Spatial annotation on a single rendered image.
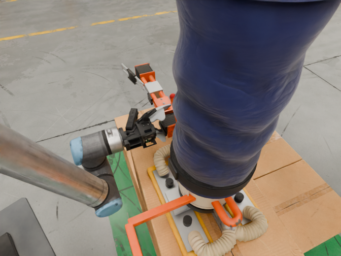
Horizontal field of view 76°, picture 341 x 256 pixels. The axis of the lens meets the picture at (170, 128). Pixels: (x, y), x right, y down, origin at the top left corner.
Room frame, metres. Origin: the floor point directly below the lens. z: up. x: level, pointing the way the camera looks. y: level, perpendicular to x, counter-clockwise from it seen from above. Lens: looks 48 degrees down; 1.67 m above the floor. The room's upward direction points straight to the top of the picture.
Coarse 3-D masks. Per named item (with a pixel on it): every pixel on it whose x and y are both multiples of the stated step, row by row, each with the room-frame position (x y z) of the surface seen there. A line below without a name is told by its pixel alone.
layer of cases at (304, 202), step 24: (120, 120) 1.09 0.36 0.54; (288, 144) 0.88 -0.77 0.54; (264, 168) 0.70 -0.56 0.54; (288, 168) 0.70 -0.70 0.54; (264, 192) 0.55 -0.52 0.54; (288, 192) 0.55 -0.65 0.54; (312, 192) 0.55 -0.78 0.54; (288, 216) 0.41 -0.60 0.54; (312, 216) 0.41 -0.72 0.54; (336, 216) 0.41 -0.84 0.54; (312, 240) 0.30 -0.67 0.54
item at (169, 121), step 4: (168, 112) 0.60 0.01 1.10; (172, 112) 0.61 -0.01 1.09; (168, 116) 0.58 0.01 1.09; (172, 116) 0.58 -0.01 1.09; (164, 120) 0.56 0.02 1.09; (168, 120) 0.56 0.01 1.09; (172, 120) 0.56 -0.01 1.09; (160, 124) 0.57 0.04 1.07; (164, 124) 0.53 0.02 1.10; (168, 124) 0.54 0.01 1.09; (172, 124) 0.53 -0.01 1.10; (164, 128) 0.52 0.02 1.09; (168, 128) 0.52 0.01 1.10; (172, 128) 0.52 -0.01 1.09; (164, 132) 0.53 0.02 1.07; (168, 132) 0.52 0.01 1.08; (168, 136) 0.52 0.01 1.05; (172, 136) 0.52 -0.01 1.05
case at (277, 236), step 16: (160, 144) 0.57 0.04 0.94; (144, 160) 0.49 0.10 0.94; (144, 176) 0.42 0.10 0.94; (144, 192) 0.35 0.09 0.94; (256, 192) 0.35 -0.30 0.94; (272, 208) 0.29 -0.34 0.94; (160, 224) 0.24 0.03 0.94; (208, 224) 0.24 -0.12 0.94; (272, 224) 0.24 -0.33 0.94; (160, 240) 0.20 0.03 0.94; (256, 240) 0.20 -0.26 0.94; (272, 240) 0.20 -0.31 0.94; (288, 240) 0.20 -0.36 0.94
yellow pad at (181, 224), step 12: (168, 168) 0.43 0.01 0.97; (156, 180) 0.39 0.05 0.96; (168, 180) 0.37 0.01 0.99; (156, 192) 0.35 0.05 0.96; (168, 216) 0.26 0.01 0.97; (180, 216) 0.26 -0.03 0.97; (192, 216) 0.26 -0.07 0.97; (180, 228) 0.22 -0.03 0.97; (192, 228) 0.22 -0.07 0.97; (204, 228) 0.22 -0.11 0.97; (180, 240) 0.19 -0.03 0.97; (204, 240) 0.19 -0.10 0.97; (192, 252) 0.16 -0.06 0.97
